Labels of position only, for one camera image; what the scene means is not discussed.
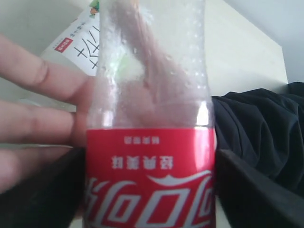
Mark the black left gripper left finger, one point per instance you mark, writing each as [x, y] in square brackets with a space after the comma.
[50, 198]

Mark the white fruit label bottle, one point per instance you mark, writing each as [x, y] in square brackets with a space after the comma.
[91, 34]

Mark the black sleeved forearm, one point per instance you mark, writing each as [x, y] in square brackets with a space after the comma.
[266, 130]

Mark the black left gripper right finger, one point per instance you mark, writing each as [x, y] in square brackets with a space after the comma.
[251, 200]

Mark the clear cola bottle red label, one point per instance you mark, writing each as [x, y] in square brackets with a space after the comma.
[150, 155]

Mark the person's open bare hand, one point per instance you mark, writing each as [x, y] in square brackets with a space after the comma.
[22, 123]

